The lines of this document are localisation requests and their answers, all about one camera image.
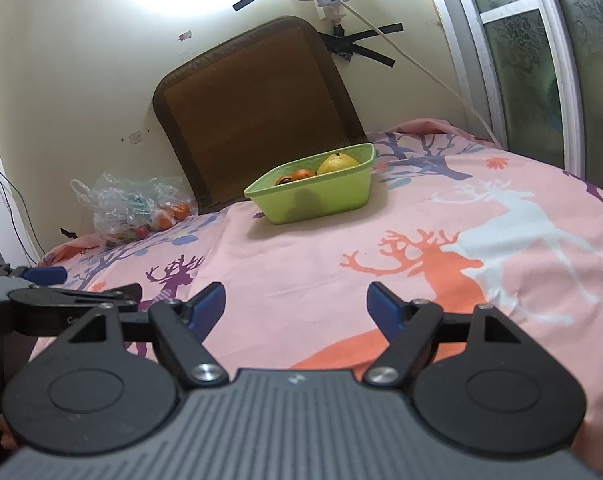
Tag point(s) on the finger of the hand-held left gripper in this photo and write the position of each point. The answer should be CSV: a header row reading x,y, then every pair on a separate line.
x,y
46,275
71,297

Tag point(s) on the small orange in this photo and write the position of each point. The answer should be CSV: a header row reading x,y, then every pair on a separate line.
x,y
301,176
180,211
164,220

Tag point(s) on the green plastic basket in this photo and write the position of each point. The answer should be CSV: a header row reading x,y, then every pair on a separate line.
x,y
316,197

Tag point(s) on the black tape cross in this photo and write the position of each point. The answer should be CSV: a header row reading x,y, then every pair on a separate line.
x,y
354,47

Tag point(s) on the red cherry tomato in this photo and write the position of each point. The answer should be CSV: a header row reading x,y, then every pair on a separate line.
x,y
141,231

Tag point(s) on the brown seat cushion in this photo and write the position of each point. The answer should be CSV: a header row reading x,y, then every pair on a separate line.
x,y
256,110

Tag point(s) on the small black tape piece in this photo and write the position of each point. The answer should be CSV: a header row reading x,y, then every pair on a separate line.
x,y
66,232

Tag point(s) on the clear plastic bag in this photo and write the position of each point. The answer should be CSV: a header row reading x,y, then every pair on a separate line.
x,y
121,205

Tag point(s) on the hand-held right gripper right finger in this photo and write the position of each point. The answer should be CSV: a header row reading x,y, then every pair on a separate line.
x,y
386,310

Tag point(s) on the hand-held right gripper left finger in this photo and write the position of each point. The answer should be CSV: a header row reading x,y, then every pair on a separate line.
x,y
206,310

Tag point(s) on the large yellow lemon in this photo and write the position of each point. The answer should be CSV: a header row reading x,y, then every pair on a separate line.
x,y
337,164

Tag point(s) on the dark purple cherry tomato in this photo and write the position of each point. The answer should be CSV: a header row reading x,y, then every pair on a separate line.
x,y
284,180

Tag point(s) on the white window frame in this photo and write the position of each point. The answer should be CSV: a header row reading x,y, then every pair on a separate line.
x,y
526,60

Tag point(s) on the small white wall sticker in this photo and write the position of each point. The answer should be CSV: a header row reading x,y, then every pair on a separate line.
x,y
135,136

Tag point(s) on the pink printed bedsheet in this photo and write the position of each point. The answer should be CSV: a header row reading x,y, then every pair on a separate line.
x,y
331,270

